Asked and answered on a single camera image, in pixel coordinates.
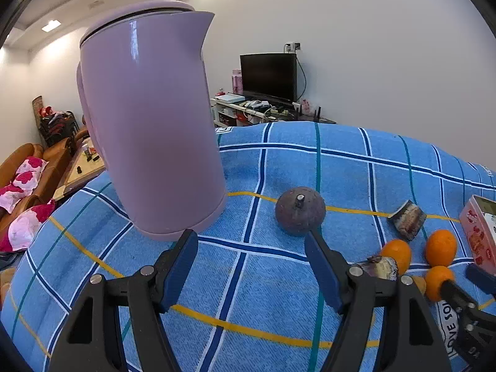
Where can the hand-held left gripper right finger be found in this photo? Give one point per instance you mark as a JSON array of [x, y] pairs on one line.
[[323, 271]]

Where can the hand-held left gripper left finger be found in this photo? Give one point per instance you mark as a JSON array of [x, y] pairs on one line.
[[182, 267]]

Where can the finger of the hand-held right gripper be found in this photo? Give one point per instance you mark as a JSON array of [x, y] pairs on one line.
[[459, 296], [480, 275]]

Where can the small orange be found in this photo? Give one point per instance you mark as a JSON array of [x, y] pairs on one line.
[[438, 283]]

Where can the pink tin box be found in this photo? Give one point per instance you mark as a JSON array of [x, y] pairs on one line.
[[478, 236]]

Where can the round purple fruit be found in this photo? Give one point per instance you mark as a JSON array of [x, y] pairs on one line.
[[300, 213]]

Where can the white fabric label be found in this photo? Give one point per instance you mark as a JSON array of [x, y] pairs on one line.
[[447, 325]]

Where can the blue plaid blanket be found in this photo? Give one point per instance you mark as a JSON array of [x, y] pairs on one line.
[[252, 162]]

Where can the wooden coffee table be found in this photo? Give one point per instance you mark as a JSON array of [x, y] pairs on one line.
[[81, 170]]

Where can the small grey fabric label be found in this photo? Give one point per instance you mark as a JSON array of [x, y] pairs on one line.
[[224, 130]]

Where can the pink electric kettle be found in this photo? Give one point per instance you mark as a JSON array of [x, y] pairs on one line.
[[147, 124]]

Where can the black router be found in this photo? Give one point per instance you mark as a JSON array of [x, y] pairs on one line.
[[317, 114]]

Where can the pink floral cushion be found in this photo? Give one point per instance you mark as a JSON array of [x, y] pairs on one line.
[[29, 172], [27, 224], [11, 197]]

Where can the white TV stand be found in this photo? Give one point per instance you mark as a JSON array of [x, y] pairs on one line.
[[228, 110]]

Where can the pink floral packet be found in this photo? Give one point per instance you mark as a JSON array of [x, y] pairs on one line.
[[306, 107]]

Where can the white flat device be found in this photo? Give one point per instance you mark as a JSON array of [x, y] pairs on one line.
[[229, 97]]

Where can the black red bundle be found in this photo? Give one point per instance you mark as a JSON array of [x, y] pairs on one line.
[[58, 126]]

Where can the pink carton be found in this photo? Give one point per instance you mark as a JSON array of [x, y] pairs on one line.
[[237, 81]]

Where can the brown leather sofa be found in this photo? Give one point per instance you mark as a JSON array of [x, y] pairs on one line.
[[23, 155]]

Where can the black television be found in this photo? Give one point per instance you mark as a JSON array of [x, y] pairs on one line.
[[267, 77]]

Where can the woven brown board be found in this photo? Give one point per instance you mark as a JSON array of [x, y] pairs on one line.
[[37, 108]]

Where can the square ceiling light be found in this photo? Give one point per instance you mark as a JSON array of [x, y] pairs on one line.
[[50, 26]]

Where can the wall socket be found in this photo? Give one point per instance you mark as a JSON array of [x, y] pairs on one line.
[[292, 46]]

